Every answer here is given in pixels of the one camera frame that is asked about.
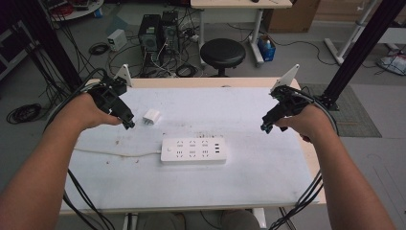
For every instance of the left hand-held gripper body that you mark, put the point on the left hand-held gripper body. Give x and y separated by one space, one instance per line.
110 97

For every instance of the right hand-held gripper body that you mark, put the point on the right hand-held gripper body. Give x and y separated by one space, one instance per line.
288 102

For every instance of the person's right hand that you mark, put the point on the person's right hand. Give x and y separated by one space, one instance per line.
311 123

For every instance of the person's left hand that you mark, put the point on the person's left hand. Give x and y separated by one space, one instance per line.
84 111

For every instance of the white charger plug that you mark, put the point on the white charger plug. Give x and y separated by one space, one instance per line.
151 116

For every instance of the blue box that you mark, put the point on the blue box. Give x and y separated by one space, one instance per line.
266 49

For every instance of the white power supply box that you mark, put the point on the white power supply box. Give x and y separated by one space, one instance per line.
117 39

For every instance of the white power strip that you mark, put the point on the white power strip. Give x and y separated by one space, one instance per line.
193 150

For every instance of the grey floor mat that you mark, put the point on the grey floor mat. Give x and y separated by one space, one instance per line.
354 118

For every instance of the black computer tower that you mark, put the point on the black computer tower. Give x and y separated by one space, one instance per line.
170 32
150 38

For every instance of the black round stool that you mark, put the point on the black round stool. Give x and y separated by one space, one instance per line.
222 52

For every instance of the black metal stand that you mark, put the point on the black metal stand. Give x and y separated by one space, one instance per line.
48 41
360 51

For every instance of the brown cardboard box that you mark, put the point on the brown cardboard box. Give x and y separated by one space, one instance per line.
290 16

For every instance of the white table mat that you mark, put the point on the white table mat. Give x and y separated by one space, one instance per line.
198 182

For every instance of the round white table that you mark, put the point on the round white table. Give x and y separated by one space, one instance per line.
81 11

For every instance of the white desk with wooden top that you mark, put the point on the white desk with wooden top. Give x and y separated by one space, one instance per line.
239 4

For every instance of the white plastic bag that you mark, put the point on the white plastic bag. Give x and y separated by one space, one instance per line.
392 64

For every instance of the white metal desk frame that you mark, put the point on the white metal desk frame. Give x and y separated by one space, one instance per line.
348 41

